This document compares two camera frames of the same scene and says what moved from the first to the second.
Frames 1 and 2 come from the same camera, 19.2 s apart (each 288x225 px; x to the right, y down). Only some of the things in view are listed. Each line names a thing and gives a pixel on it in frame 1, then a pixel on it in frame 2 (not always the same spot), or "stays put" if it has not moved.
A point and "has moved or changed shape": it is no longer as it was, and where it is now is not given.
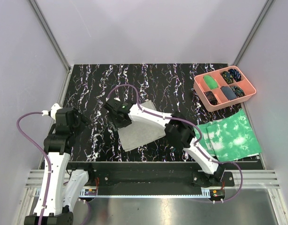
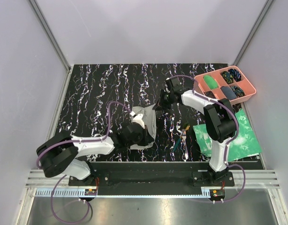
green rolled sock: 210,81 stays put
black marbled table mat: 165,88 stays put
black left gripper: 83,121 -> 147,138
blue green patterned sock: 238,91 stays put
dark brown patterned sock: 213,101 stays put
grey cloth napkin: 139,132 has moved or changed shape
